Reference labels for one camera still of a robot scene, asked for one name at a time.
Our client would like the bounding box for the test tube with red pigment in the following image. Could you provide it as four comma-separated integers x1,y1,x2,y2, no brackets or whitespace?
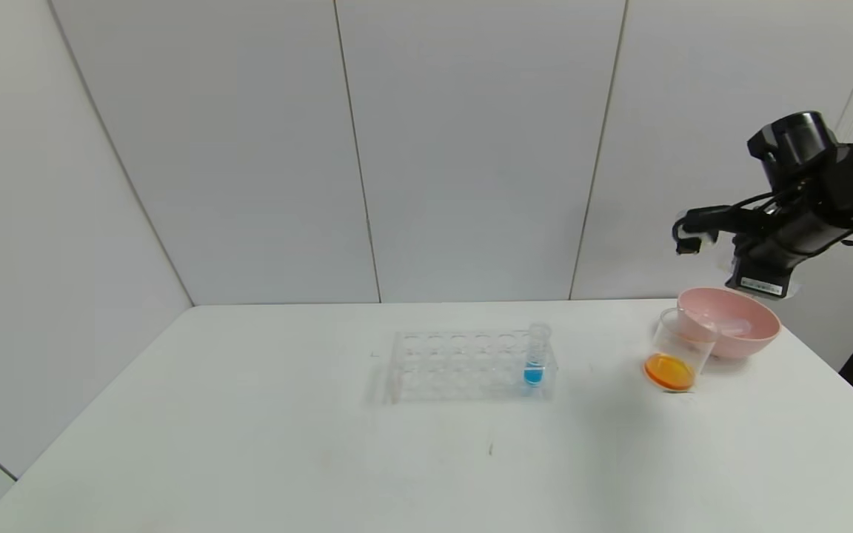
693,315,753,340

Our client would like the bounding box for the test tube with yellow pigment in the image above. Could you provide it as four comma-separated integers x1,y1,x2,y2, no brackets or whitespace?
727,252,802,301

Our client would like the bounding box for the clear plastic test tube rack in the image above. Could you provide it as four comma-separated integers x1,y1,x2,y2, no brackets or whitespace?
387,328,558,404

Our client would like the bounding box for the test tube with blue pigment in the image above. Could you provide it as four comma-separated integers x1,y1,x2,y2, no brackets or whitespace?
525,322,550,387

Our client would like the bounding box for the clear plastic beaker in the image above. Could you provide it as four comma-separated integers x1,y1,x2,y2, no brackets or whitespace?
641,307,720,393

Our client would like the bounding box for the pink bowl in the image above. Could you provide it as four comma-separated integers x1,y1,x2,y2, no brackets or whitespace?
675,287,781,361

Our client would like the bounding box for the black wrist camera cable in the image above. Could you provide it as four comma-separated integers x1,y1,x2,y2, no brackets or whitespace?
672,189,805,256

